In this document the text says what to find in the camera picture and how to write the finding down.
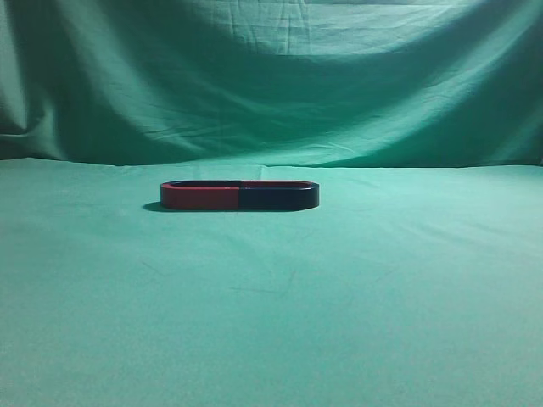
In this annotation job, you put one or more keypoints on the green cloth backdrop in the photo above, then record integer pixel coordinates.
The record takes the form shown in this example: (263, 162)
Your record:
(416, 281)

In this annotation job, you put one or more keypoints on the red-fronted horseshoe magnet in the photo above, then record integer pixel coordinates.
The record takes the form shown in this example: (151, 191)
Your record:
(200, 194)

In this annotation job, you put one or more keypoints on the dark blue-fronted horseshoe magnet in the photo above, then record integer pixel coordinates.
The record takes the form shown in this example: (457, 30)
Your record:
(278, 195)

